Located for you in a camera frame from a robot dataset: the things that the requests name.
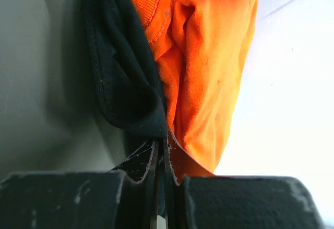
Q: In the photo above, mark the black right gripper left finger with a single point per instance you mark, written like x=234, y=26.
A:
x=124, y=197

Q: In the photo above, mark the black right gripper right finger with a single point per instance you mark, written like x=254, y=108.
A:
x=196, y=198

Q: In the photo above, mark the black t shirt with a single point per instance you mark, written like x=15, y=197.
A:
x=127, y=82

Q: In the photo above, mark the orange t shirt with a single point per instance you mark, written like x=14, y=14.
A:
x=200, y=47

